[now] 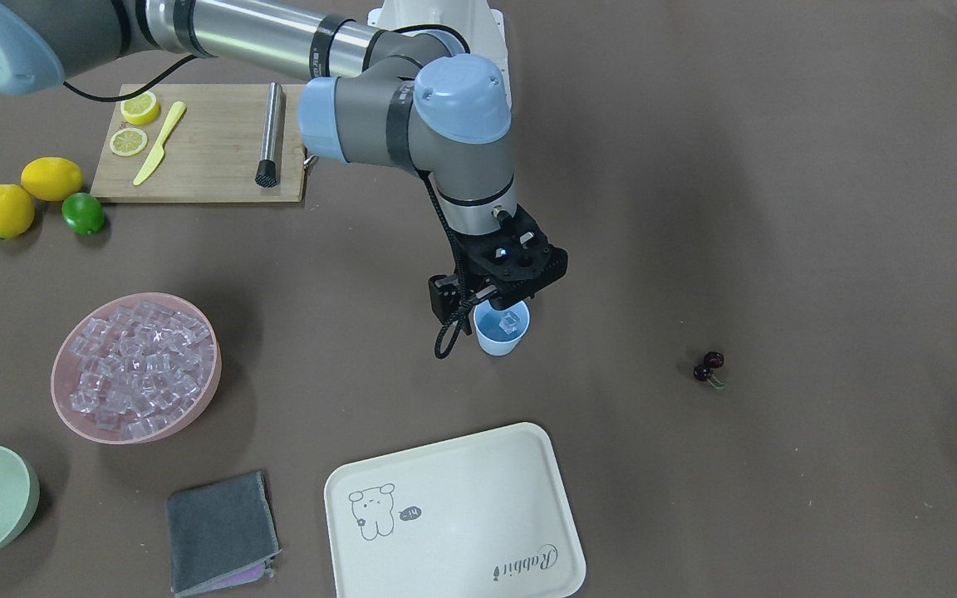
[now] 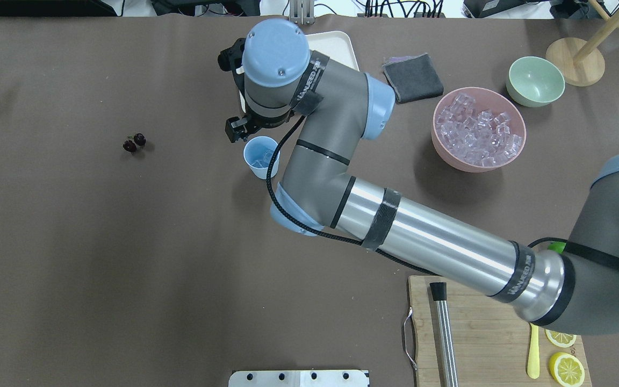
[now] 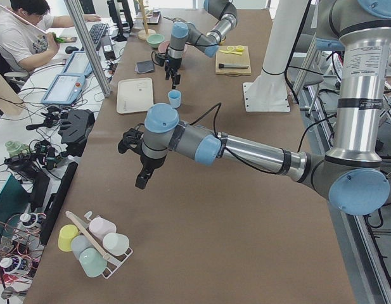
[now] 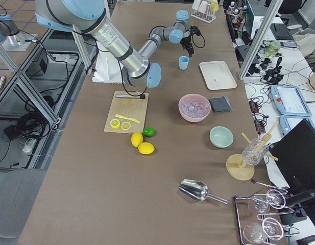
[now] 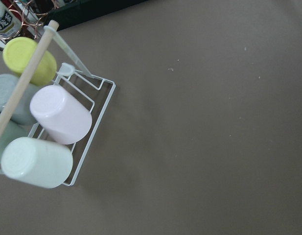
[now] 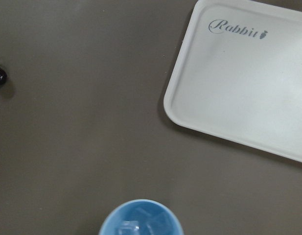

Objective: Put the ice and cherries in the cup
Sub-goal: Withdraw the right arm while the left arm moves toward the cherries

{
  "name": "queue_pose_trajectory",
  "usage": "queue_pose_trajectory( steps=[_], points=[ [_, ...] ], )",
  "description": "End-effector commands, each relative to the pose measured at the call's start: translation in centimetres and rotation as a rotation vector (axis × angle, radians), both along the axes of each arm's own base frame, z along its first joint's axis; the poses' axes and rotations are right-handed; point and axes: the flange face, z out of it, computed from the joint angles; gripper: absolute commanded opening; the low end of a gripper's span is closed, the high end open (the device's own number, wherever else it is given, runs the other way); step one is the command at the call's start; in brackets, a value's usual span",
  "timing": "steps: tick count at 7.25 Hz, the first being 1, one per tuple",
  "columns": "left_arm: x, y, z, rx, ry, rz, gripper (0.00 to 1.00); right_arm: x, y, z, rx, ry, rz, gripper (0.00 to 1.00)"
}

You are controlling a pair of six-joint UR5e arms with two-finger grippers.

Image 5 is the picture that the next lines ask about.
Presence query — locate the pink cup on rack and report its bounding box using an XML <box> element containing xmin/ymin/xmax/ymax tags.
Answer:
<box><xmin>29</xmin><ymin>85</ymin><xmax>92</xmax><ymax>145</ymax></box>

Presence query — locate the white cup on rack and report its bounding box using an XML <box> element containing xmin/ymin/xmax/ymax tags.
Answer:
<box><xmin>0</xmin><ymin>137</ymin><xmax>73</xmax><ymax>188</ymax></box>

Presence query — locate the mint cup on rack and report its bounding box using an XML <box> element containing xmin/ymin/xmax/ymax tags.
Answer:
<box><xmin>0</xmin><ymin>120</ymin><xmax>28</xmax><ymax>161</ymax></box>

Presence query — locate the yellow cup on rack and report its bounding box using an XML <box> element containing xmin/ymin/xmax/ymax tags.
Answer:
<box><xmin>2</xmin><ymin>37</ymin><xmax>57</xmax><ymax>86</ymax></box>

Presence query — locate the grey cup on rack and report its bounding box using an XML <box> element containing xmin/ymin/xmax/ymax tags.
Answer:
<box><xmin>0</xmin><ymin>74</ymin><xmax>41</xmax><ymax>126</ymax></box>

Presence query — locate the labelled sauce bottle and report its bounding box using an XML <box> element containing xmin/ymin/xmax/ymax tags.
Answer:
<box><xmin>0</xmin><ymin>1</ymin><xmax>22</xmax><ymax>38</ymax></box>

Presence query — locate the white wire cup rack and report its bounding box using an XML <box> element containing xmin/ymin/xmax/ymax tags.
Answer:
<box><xmin>0</xmin><ymin>21</ymin><xmax>116</xmax><ymax>186</ymax></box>

